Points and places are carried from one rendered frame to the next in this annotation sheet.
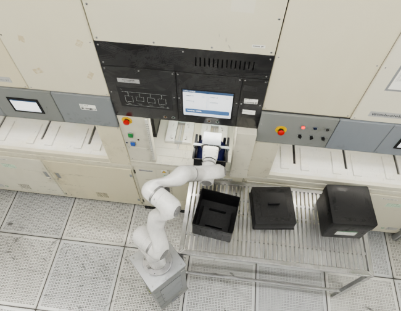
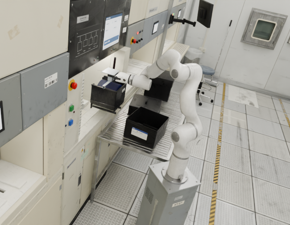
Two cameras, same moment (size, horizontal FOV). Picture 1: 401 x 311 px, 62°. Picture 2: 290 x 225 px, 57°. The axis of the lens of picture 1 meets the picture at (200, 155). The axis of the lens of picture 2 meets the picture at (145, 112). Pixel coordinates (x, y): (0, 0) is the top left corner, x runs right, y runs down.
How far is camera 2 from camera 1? 2.17 m
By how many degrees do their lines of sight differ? 63
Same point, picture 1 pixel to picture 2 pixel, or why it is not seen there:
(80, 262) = not seen: outside the picture
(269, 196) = (139, 102)
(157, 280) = (191, 178)
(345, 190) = not seen: hidden behind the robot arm
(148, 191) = (185, 67)
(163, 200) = (193, 64)
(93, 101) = (57, 65)
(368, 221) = not seen: hidden behind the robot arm
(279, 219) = (158, 103)
